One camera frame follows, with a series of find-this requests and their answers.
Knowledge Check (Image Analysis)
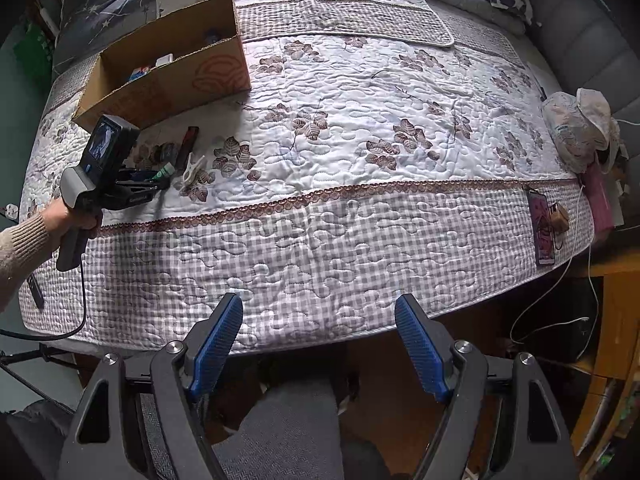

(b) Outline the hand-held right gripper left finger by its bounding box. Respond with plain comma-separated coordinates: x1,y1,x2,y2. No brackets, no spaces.
57,292,246,480

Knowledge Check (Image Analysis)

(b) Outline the white plastic bag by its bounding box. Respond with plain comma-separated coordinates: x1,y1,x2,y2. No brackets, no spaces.
542,87,623,173

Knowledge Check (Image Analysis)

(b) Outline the white charging cable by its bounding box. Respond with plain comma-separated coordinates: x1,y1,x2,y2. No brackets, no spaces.
510,185,601,346

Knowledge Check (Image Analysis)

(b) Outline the pink box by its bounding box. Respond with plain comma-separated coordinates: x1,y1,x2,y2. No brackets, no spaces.
580,160,623,233

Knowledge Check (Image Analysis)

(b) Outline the dark star print duvet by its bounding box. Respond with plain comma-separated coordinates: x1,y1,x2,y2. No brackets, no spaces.
52,0,166,73

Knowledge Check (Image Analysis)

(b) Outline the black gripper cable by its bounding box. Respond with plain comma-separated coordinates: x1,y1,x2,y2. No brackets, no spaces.
0,265,88,342

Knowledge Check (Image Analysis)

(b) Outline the black red lighter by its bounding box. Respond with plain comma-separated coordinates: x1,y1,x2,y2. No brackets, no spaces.
177,126,200,166

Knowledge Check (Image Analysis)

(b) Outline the small floral quilted mat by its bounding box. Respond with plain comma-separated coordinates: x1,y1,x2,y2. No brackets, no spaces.
156,0,456,48

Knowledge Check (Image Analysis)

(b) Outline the person's grey trouser leg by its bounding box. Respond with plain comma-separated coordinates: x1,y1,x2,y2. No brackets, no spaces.
210,375,396,480

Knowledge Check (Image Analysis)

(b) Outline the white plastic clip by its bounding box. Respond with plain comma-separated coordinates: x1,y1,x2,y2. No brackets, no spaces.
181,155,207,184

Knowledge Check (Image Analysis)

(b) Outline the green bag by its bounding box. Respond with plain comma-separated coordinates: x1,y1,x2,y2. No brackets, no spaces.
12,22,56,78

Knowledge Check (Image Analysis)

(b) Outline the brown cardboard box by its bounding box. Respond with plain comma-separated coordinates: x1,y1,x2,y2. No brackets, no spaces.
71,0,252,133

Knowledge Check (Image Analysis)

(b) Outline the person's left forearm beige sleeve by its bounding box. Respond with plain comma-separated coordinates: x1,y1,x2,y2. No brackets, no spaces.
0,212,58,313

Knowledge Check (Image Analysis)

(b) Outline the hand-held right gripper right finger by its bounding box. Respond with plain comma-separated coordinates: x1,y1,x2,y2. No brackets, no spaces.
395,294,579,480

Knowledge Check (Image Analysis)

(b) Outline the wooden nightstand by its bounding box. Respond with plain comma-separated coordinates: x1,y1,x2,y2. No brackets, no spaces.
570,260,640,461

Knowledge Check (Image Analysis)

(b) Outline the grey padded headboard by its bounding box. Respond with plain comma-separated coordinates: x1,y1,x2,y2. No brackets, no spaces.
505,0,640,116

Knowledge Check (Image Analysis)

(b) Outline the black smartphone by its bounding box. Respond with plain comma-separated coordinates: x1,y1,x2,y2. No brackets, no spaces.
527,187,557,267

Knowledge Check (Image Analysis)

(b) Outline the person's left hand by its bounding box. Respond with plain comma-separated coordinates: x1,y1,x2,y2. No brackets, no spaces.
40,197,103,249

